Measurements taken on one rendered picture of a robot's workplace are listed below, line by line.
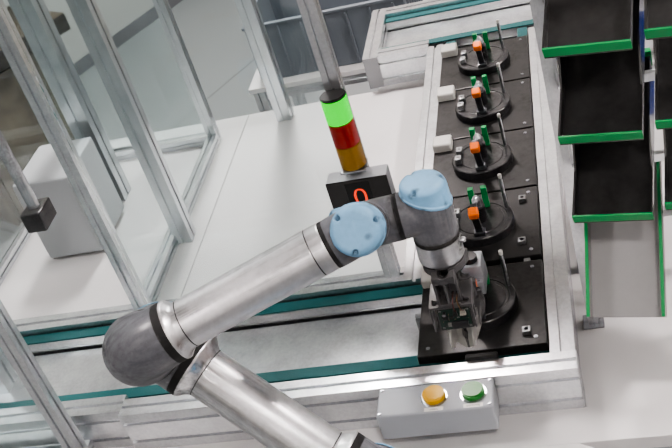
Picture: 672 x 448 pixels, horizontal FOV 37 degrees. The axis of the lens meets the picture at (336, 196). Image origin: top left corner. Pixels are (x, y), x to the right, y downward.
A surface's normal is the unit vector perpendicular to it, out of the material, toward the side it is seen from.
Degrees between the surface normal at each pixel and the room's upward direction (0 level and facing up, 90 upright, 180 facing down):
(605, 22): 25
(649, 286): 45
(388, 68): 90
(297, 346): 0
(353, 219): 57
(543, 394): 90
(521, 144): 0
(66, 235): 90
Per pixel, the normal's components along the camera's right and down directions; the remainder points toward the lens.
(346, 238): -0.11, 0.02
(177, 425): -0.12, 0.58
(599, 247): -0.40, -0.15
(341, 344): -0.27, -0.80
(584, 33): -0.36, -0.47
